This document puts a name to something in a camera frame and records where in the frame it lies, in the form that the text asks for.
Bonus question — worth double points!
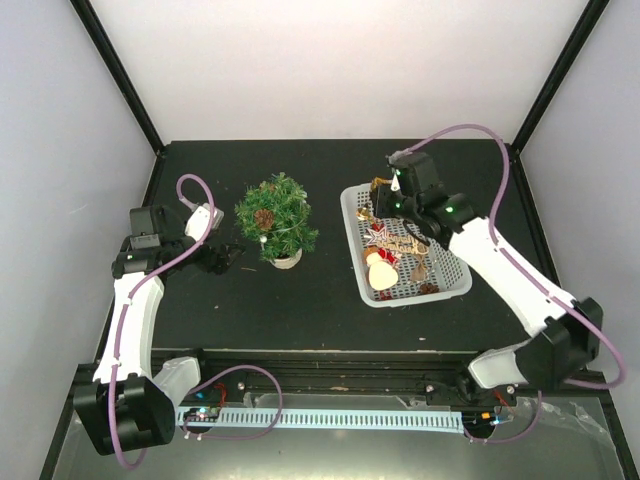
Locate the wooden merry christmas sign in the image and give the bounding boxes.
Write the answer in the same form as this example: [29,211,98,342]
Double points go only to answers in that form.
[376,235,429,255]

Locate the silver red star ornament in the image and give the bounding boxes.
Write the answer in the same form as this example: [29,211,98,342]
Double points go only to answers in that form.
[363,226,388,248]

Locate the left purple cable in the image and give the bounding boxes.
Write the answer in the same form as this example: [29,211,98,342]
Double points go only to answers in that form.
[108,173,284,470]

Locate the white plastic basket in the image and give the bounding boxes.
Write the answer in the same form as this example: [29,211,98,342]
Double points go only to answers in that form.
[340,183,472,308]

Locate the black aluminium frame rail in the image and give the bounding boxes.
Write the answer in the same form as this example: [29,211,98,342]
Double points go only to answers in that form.
[74,349,611,401]

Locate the white tree pot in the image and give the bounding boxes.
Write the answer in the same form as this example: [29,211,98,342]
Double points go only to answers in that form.
[270,249,303,270]

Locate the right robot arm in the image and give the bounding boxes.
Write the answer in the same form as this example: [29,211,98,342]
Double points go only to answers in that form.
[370,184,602,403]

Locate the gold foil gift box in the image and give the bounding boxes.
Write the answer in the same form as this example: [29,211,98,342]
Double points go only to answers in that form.
[371,177,392,190]

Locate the white slotted cable duct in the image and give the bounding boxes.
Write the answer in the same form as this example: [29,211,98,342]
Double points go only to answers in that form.
[176,406,464,434]

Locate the gold bell ornament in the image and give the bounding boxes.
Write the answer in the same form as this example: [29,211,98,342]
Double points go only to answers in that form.
[356,207,373,222]

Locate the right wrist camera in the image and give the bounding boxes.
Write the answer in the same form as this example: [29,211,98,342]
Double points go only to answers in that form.
[389,152,445,200]

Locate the small green christmas tree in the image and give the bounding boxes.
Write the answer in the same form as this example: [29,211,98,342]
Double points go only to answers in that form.
[234,172,319,263]

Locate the white snowman ornament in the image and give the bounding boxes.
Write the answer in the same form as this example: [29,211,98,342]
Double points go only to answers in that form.
[363,248,399,291]

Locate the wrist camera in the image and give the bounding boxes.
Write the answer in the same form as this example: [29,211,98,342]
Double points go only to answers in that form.
[184,203,224,240]
[389,152,445,200]

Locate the burlap sack ornament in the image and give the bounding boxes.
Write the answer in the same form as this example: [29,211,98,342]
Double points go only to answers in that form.
[410,263,428,284]

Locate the brown pine cone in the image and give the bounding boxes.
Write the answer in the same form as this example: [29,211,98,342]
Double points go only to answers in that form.
[419,283,440,295]
[254,208,275,231]

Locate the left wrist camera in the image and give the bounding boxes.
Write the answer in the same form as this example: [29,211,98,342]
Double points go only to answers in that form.
[184,203,224,240]

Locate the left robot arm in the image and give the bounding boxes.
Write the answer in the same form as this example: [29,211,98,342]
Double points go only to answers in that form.
[73,235,245,455]

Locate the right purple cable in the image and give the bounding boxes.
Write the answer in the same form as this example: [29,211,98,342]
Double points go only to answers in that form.
[399,123,627,445]

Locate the purple cable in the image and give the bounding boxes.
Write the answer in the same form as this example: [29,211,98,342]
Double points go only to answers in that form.
[108,173,284,470]
[399,123,627,445]

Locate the white ball string lights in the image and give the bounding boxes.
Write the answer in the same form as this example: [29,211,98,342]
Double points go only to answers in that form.
[259,191,311,252]

